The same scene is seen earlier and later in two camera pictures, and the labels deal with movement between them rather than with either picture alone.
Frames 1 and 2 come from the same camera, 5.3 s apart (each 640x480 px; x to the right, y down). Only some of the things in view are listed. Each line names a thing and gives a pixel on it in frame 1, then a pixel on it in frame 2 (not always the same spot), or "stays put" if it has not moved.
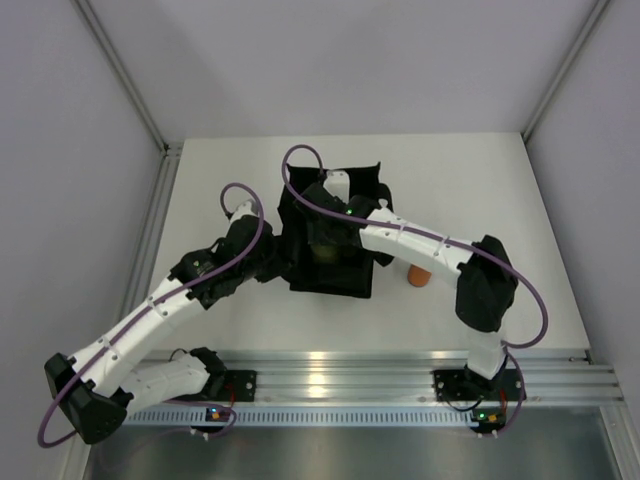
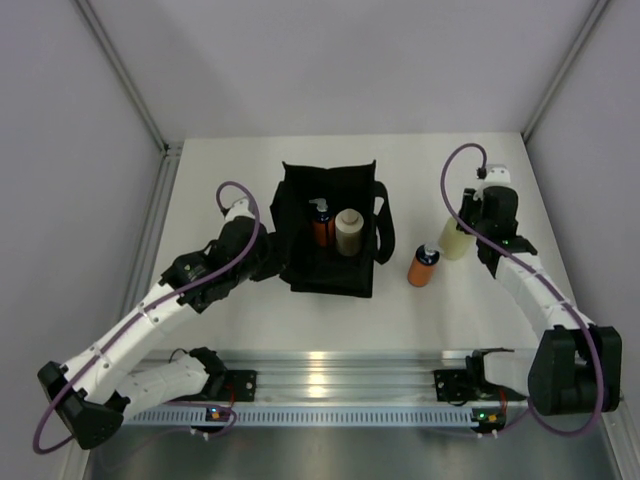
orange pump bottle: x=418 y=276 stays put
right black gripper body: x=317 y=235 → x=471 y=210
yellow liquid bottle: x=324 y=253 → x=454 y=243
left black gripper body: x=268 y=266 stays put
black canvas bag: x=350 y=273 stays put
